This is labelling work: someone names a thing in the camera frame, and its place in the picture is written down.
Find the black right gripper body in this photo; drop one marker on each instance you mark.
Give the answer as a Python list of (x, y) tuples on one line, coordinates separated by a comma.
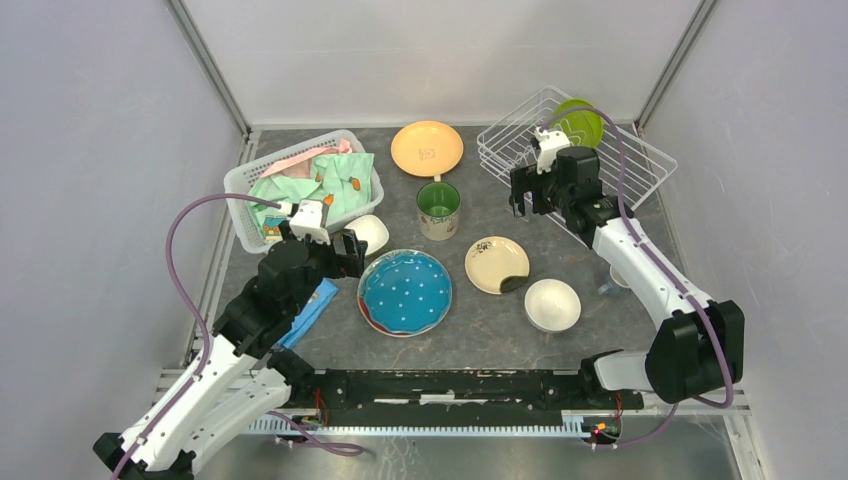
[(559, 196)]

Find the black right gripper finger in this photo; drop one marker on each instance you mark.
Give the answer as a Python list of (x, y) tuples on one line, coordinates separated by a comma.
[(519, 186), (539, 183)]

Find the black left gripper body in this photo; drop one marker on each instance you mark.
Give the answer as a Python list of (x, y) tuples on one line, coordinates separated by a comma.
[(326, 263)]

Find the lime green plate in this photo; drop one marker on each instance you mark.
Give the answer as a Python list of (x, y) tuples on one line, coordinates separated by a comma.
[(586, 116)]

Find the cream floral plate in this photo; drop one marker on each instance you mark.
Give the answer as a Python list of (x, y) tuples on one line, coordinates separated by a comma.
[(497, 265)]

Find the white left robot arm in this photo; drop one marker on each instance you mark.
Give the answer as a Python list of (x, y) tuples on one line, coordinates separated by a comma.
[(239, 374)]

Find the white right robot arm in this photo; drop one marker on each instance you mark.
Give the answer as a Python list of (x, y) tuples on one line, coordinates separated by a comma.
[(699, 342)]

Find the blue printed cloth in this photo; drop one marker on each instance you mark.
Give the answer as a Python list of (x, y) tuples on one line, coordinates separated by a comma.
[(316, 305)]

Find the teal rimmed red plate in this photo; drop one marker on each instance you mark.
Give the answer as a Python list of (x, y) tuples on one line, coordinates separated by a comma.
[(371, 318)]

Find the blue dotted plate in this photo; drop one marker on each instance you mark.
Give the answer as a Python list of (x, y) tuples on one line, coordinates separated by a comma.
[(405, 293)]

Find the green printed cloth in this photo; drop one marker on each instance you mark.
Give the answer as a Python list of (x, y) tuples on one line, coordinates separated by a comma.
[(341, 181)]

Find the green interior mug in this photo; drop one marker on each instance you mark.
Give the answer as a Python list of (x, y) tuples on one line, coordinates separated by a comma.
[(438, 204)]

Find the orange plate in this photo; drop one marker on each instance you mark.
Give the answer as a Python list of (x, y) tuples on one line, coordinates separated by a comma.
[(427, 149)]

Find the pink cloth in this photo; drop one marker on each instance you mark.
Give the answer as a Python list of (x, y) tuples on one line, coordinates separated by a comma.
[(299, 163)]

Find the small white blue cup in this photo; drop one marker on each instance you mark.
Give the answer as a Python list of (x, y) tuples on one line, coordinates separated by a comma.
[(614, 285)]

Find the white round bowl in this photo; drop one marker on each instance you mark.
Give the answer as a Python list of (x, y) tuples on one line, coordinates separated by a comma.
[(552, 306)]

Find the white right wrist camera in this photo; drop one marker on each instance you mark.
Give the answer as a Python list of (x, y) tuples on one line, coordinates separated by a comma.
[(549, 143)]

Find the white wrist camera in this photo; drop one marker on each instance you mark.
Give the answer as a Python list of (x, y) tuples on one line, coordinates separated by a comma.
[(549, 143), (305, 221)]

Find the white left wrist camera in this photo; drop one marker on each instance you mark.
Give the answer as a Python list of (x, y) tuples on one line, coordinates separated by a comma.
[(305, 221)]

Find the white wire dish rack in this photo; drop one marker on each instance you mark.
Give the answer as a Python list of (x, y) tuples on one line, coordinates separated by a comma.
[(629, 167)]

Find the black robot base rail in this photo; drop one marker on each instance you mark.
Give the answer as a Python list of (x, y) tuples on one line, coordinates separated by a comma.
[(445, 398)]

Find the aluminium corner post right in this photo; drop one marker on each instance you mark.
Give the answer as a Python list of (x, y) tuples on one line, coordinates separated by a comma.
[(699, 19)]

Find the aluminium corner post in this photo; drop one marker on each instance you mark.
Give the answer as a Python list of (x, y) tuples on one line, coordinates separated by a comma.
[(194, 38), (699, 19)]

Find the aluminium corner post left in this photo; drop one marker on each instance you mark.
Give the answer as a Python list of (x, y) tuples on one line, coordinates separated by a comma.
[(194, 38)]

